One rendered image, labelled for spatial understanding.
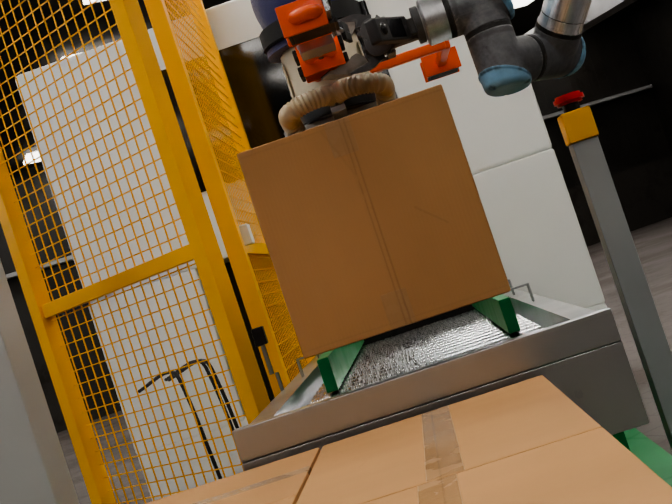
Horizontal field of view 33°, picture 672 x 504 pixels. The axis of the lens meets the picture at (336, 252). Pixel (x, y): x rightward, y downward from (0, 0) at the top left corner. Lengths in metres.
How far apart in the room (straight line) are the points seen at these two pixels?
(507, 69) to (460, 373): 0.56
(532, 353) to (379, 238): 0.35
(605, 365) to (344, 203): 0.55
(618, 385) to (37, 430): 1.46
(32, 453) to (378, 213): 1.17
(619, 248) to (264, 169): 0.88
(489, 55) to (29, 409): 1.43
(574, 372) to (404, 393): 0.30
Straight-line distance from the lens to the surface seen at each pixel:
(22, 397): 2.86
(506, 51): 2.14
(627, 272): 2.60
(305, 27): 1.81
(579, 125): 2.60
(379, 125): 2.10
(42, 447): 2.88
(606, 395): 2.04
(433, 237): 2.08
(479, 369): 2.01
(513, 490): 1.19
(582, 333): 2.03
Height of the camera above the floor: 0.80
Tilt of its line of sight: 2 degrees up
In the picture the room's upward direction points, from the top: 18 degrees counter-clockwise
